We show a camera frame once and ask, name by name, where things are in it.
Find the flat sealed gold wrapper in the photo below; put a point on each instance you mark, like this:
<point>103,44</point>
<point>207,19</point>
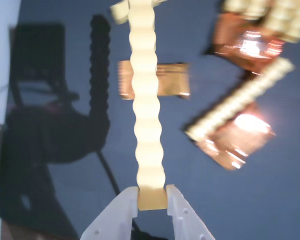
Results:
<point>172,80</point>

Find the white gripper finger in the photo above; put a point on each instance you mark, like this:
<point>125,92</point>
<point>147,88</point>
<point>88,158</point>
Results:
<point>115,215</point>
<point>185,217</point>

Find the torn open gold wrapper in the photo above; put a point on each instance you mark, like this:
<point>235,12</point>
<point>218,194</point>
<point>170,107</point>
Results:
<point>240,57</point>

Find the crumpled gold foil wrapper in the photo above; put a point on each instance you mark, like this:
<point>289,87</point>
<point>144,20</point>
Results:
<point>230,147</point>

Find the dark grey table mat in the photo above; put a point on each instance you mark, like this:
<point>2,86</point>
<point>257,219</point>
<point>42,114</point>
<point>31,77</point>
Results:
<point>215,200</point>

